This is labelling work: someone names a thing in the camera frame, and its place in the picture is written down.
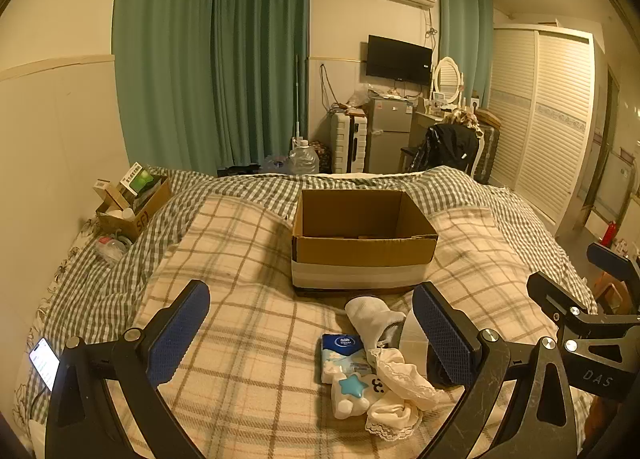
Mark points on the white toy with blue star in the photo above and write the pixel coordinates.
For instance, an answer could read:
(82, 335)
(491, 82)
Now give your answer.
(350, 389)

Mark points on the smartphone with lit screen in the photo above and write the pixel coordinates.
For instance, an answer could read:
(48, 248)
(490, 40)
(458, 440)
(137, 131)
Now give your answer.
(44, 364)

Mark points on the beige plaid blanket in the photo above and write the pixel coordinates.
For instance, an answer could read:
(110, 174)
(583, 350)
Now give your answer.
(240, 339)

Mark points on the white suitcase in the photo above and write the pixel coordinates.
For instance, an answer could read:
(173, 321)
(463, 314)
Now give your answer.
(347, 141)

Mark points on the translucent white plastic container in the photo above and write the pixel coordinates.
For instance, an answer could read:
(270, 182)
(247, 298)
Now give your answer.
(414, 339)

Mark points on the black wall television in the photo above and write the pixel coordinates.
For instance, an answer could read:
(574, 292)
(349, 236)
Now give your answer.
(398, 59)

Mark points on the white oval vanity mirror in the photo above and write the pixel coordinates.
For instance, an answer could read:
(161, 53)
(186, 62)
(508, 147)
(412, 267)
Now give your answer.
(446, 79)

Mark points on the white mop pole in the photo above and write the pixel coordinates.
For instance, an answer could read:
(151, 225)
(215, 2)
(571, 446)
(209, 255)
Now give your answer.
(297, 99)

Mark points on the chair with black jacket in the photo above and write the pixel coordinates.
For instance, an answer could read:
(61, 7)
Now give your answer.
(447, 146)

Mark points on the white louvred wardrobe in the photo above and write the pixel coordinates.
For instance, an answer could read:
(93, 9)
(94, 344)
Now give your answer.
(542, 124)

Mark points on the red fire extinguisher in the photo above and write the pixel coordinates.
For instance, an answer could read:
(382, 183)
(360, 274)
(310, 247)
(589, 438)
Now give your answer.
(607, 234)

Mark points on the dressing table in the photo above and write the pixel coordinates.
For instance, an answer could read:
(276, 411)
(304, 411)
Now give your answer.
(430, 121)

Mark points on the white small carton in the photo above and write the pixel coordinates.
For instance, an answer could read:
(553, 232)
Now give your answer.
(102, 186)

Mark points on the dark suitcase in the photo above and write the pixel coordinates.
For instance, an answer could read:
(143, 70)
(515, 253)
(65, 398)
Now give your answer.
(487, 151)

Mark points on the green gingham duvet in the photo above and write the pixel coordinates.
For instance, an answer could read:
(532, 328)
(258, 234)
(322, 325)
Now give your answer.
(100, 289)

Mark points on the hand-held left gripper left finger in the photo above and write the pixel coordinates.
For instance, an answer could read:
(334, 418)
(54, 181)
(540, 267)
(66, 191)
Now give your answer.
(180, 334)

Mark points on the small cardboard box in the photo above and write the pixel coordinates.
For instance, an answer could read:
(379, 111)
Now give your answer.
(142, 216)

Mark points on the large open cardboard box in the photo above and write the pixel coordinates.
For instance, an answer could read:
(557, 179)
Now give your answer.
(360, 259)

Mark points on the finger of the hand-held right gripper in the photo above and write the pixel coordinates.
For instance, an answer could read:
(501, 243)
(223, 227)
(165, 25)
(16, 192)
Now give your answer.
(557, 291)
(617, 261)

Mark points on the white sock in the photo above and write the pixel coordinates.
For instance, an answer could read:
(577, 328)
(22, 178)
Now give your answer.
(370, 316)

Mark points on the cream lace-trimmed cloth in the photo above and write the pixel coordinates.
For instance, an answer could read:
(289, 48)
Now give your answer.
(405, 384)

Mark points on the clear plastic bag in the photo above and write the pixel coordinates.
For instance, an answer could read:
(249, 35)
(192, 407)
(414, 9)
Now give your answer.
(111, 249)

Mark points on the large clear water jug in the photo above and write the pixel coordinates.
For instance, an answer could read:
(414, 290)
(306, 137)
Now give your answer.
(303, 159)

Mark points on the green and white carton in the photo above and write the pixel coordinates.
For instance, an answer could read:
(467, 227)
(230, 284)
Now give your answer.
(137, 178)

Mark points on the blue tissue packet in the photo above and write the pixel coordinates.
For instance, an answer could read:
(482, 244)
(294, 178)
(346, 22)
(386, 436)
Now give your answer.
(342, 351)

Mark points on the green curtain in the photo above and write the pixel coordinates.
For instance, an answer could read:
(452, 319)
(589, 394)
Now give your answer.
(465, 39)
(210, 64)

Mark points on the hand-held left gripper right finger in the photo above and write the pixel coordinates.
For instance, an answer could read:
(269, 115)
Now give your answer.
(445, 339)

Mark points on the grey small refrigerator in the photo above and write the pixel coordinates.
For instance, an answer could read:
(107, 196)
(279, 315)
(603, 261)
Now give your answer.
(389, 134)

